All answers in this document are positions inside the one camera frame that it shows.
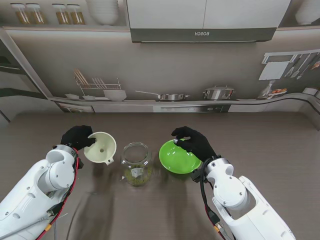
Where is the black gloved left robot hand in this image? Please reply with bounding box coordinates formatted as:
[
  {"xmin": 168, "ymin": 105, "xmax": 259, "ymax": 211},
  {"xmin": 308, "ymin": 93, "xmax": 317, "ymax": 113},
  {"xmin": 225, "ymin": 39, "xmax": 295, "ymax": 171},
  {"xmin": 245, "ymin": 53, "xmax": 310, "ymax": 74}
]
[{"xmin": 60, "ymin": 125, "xmax": 97, "ymax": 151}]

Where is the cream plastic funnel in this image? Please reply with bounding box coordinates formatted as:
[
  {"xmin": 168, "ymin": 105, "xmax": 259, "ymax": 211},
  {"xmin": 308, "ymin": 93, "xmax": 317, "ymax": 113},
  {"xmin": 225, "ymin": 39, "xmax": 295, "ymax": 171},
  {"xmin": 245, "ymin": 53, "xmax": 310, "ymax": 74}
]
[{"xmin": 83, "ymin": 131, "xmax": 118, "ymax": 166}]

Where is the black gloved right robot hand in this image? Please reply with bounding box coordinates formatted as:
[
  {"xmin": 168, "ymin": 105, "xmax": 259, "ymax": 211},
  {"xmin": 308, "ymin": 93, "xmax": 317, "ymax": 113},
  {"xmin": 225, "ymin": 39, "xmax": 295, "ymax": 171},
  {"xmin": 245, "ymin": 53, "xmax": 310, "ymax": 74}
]
[{"xmin": 171, "ymin": 126, "xmax": 217, "ymax": 163}]

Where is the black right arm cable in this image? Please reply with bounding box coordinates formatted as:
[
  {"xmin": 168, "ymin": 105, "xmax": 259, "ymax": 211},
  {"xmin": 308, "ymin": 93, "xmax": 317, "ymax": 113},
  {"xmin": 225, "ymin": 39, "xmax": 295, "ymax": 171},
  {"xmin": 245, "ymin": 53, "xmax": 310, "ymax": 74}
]
[{"xmin": 199, "ymin": 157, "xmax": 222, "ymax": 227}]

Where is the grey left arm cable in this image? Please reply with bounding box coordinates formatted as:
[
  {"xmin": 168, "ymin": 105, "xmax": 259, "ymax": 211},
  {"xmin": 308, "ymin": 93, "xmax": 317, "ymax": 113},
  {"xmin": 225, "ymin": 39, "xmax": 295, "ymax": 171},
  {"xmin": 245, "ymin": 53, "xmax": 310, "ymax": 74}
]
[{"xmin": 0, "ymin": 203, "xmax": 65, "ymax": 238}]

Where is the bright green plastic bowl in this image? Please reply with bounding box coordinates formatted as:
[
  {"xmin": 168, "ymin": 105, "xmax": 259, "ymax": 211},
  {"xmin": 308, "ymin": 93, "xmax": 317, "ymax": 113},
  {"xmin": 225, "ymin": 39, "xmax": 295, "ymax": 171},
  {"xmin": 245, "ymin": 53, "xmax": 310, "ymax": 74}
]
[{"xmin": 158, "ymin": 139, "xmax": 203, "ymax": 174}]

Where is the red left arm cable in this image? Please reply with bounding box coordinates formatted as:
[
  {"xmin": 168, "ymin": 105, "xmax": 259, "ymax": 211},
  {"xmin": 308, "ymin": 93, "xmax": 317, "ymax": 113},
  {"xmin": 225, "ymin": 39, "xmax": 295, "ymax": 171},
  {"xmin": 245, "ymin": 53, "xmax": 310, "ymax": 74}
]
[{"xmin": 43, "ymin": 147, "xmax": 82, "ymax": 240}]

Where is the pile of green mung beans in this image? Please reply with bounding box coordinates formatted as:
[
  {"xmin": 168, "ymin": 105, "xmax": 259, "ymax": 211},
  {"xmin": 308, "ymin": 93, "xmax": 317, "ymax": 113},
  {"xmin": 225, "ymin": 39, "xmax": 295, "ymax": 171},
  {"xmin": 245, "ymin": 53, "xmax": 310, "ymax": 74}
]
[{"xmin": 124, "ymin": 166, "xmax": 153, "ymax": 187}]

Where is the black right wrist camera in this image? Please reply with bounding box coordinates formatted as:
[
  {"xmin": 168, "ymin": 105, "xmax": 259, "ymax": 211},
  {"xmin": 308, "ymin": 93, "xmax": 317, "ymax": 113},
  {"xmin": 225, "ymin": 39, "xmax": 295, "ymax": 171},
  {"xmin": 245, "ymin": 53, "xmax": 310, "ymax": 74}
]
[{"xmin": 190, "ymin": 168, "xmax": 204, "ymax": 183}]

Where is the clear glass jar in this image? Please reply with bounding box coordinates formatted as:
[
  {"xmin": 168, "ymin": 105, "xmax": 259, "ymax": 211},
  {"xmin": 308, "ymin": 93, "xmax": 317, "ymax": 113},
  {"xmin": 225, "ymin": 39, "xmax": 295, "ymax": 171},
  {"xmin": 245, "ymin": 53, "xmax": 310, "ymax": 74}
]
[{"xmin": 120, "ymin": 142, "xmax": 154, "ymax": 187}]

